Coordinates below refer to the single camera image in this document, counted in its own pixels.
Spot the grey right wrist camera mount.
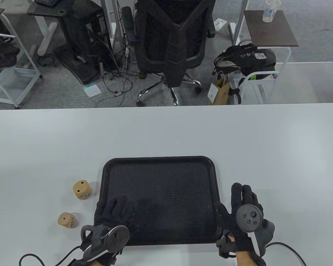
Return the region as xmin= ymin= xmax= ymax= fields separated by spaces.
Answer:
xmin=253 ymin=220 xmax=276 ymax=257

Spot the white partition post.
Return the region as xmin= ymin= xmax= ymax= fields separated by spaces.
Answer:
xmin=101 ymin=0 xmax=120 ymax=48

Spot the brown side table white frame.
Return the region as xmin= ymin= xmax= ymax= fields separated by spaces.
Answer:
xmin=229 ymin=10 xmax=299 ymax=105

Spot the black plastic tray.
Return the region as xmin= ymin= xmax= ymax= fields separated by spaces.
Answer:
xmin=99 ymin=156 xmax=222 ymax=246

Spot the black backpack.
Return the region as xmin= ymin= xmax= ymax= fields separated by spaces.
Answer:
xmin=213 ymin=44 xmax=277 ymax=81

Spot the tangle of black floor cables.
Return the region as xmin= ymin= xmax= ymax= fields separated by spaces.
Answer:
xmin=38 ymin=30 xmax=135 ymax=107

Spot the black right wrist strap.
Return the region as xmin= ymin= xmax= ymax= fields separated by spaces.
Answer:
xmin=216 ymin=234 xmax=237 ymax=259

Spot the white wire cart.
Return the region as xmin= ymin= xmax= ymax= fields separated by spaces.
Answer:
xmin=0 ymin=12 xmax=42 ymax=109

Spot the white box on floor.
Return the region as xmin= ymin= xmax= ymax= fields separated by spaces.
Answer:
xmin=213 ymin=18 xmax=228 ymax=31

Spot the clear plastic bottle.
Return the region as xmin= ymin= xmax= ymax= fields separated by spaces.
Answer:
xmin=262 ymin=0 xmax=282 ymax=23

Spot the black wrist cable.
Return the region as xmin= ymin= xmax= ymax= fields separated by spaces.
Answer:
xmin=19 ymin=245 xmax=84 ymax=266
xmin=266 ymin=242 xmax=307 ymax=266

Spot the person's right forearm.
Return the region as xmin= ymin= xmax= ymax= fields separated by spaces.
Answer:
xmin=236 ymin=250 xmax=257 ymax=266

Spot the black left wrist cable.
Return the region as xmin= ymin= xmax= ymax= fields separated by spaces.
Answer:
xmin=19 ymin=245 xmax=84 ymax=266

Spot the black mesh office chair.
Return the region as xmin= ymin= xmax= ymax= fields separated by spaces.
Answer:
xmin=122 ymin=0 xmax=217 ymax=106

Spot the dark bag on cart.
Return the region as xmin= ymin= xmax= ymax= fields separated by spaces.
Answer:
xmin=0 ymin=39 xmax=20 ymax=68

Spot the brown paper bag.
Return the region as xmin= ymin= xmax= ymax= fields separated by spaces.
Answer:
xmin=208 ymin=71 xmax=231 ymax=106

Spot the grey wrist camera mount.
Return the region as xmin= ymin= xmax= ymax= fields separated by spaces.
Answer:
xmin=80 ymin=224 xmax=120 ymax=262
xmin=253 ymin=220 xmax=276 ymax=257

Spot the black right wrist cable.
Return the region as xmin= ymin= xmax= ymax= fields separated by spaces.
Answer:
xmin=266 ymin=242 xmax=307 ymax=266

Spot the slim white pole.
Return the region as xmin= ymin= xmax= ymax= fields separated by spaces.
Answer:
xmin=233 ymin=0 xmax=249 ymax=46

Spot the person's right hand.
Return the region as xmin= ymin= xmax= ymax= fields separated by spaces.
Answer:
xmin=216 ymin=182 xmax=265 ymax=252

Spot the person's left hand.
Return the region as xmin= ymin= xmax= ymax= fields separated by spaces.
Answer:
xmin=94 ymin=195 xmax=138 ymax=259

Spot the teal and white booklet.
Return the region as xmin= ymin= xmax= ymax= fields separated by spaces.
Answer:
xmin=82 ymin=84 xmax=101 ymax=98

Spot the black desk with white legs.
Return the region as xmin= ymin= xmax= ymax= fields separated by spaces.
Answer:
xmin=27 ymin=0 xmax=104 ymax=56

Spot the small wooden die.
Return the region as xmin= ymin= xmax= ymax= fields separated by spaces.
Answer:
xmin=58 ymin=212 xmax=76 ymax=229

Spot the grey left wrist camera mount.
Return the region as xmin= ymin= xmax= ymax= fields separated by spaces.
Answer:
xmin=80 ymin=224 xmax=120 ymax=262

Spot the large wooden die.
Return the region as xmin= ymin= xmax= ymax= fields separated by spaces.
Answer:
xmin=73 ymin=180 xmax=92 ymax=200

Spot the round tracker on glove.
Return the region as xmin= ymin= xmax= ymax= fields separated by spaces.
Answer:
xmin=104 ymin=225 xmax=130 ymax=253
xmin=236 ymin=204 xmax=263 ymax=233

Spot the round tracker on left glove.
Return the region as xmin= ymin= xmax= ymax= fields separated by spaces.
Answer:
xmin=104 ymin=225 xmax=130 ymax=253

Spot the round tracker on right glove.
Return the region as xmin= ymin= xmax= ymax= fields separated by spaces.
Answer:
xmin=236 ymin=204 xmax=263 ymax=233

